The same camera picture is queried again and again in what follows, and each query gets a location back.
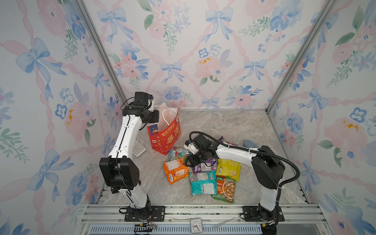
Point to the small white clock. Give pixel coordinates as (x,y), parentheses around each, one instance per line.
(196,226)

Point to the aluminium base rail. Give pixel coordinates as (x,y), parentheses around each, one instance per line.
(297,219)

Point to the red paper gift bag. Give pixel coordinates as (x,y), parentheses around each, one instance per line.
(164,134)

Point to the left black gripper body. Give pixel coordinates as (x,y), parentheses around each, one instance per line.
(153,117)

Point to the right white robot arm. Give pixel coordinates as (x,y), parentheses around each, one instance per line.
(268,168)

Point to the purple snack packet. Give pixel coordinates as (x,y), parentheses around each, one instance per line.
(207,166)

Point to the yellow snack packet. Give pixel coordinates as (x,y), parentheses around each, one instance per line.
(229,168)

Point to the purple Fox's candy bag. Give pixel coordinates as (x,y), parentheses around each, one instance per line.
(224,141)

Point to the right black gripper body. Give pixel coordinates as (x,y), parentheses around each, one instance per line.
(199,158)

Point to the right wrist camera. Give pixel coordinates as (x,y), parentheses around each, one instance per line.
(197,144)

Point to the Fox's mint blossom candy bag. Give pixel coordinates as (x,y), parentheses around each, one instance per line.
(178,153)

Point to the orange snack packet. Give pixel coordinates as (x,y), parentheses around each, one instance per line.
(175,170)

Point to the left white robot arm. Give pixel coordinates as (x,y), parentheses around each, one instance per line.
(118,169)

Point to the white calculator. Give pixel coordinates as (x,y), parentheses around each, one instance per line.
(138,149)

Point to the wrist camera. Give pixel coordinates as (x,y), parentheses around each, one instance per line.
(143,100)
(197,144)

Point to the teal snack packet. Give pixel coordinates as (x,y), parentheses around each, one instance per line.
(203,183)

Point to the green noodle packet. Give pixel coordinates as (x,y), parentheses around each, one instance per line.
(225,189)

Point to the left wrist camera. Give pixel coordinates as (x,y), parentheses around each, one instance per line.
(143,100)

